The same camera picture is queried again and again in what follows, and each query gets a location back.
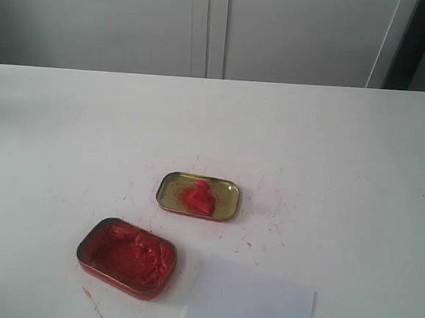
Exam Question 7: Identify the red stamp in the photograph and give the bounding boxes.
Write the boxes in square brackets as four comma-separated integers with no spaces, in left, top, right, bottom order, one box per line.
[186,180,215,214]

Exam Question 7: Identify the red ink tin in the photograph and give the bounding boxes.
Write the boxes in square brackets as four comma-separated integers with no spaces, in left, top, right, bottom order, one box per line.
[76,217,178,300]

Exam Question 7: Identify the gold tin lid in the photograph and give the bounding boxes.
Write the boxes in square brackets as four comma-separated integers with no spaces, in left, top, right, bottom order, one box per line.
[156,172,241,222]

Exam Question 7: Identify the white paper sheet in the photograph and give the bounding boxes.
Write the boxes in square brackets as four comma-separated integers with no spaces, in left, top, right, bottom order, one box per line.
[179,255,316,318]

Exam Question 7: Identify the white cabinet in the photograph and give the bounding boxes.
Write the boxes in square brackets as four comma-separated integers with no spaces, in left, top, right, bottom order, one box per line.
[0,0,417,88]

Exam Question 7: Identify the dark vertical post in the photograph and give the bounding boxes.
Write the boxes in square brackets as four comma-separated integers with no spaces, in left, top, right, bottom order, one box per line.
[382,0,425,90]

